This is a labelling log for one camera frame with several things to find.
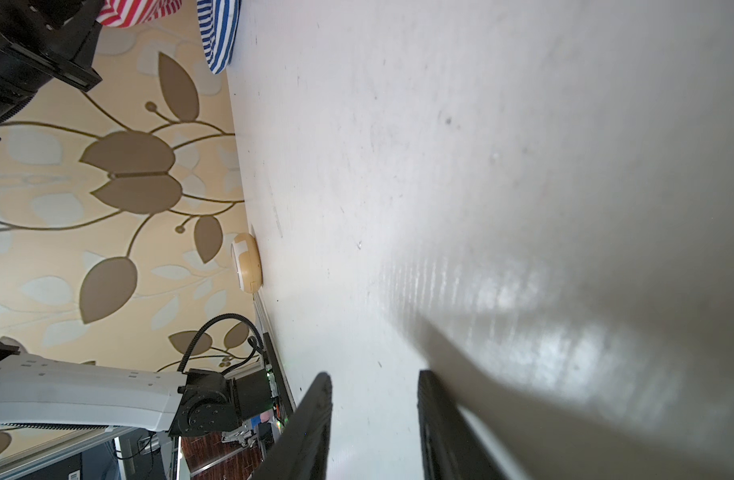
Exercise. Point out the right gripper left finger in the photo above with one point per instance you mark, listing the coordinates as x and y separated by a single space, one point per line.
301 452

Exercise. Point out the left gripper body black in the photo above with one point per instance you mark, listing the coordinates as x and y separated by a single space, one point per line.
45 40

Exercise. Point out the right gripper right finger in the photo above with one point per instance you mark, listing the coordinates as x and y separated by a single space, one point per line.
450 449

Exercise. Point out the red white striped tank top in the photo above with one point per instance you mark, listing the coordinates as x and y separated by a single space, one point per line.
128 13

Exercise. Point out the blue white striped tank top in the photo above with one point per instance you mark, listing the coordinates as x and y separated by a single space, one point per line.
218 21

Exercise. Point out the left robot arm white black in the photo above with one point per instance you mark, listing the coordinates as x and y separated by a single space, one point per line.
36 392

